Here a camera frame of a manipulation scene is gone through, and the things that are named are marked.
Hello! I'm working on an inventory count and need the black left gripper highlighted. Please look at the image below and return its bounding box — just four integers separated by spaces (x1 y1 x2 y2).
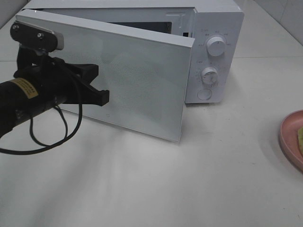
13 46 110 106

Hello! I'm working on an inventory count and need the upper white power knob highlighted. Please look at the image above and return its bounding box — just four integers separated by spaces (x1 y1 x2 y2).
206 35 226 57

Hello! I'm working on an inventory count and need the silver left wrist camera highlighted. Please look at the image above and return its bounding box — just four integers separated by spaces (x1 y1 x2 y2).
10 21 64 52

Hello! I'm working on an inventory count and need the sandwich with tomato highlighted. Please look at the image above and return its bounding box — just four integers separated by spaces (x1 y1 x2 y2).
297 127 303 156

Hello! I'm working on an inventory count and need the pink plate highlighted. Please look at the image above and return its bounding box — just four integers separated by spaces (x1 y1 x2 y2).
279 110 303 173

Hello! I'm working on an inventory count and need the round white door button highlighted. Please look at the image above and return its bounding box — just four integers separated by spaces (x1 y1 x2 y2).
197 89 212 100

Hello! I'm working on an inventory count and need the black left camera cable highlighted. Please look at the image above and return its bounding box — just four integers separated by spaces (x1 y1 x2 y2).
0 51 83 156

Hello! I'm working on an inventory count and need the white microwave oven body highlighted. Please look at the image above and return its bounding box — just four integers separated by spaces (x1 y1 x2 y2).
16 0 244 104

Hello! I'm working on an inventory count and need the white microwave door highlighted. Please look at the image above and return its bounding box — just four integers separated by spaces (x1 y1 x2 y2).
16 9 194 142

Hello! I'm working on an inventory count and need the white timer knob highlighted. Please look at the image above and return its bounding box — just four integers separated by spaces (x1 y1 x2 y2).
201 67 218 84

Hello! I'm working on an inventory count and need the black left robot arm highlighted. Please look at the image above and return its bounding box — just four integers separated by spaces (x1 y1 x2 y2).
0 47 109 136

